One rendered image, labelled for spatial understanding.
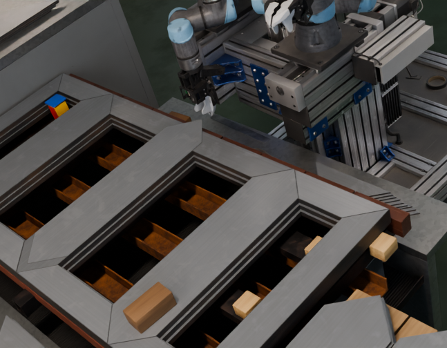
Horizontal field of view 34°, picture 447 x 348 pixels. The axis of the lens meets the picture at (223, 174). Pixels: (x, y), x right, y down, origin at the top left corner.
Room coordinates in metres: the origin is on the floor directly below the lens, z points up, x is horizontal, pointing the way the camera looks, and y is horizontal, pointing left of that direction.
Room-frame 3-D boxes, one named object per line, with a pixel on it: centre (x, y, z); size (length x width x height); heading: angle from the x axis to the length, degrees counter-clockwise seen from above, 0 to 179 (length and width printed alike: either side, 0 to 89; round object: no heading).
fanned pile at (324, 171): (1.62, -0.36, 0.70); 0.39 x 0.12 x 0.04; 34
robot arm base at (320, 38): (2.01, -0.42, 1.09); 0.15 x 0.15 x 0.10
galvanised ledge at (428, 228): (1.93, -0.19, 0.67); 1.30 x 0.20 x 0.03; 34
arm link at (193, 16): (2.15, -0.04, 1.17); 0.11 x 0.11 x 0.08; 86
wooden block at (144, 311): (1.28, 0.28, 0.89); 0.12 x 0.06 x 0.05; 119
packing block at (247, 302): (1.27, 0.05, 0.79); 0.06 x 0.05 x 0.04; 124
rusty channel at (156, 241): (1.82, 0.34, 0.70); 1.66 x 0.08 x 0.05; 34
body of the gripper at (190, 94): (2.05, -0.01, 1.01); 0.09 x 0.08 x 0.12; 124
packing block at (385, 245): (1.31, -0.34, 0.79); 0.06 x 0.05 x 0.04; 124
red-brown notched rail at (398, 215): (2.03, 0.03, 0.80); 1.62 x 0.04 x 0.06; 34
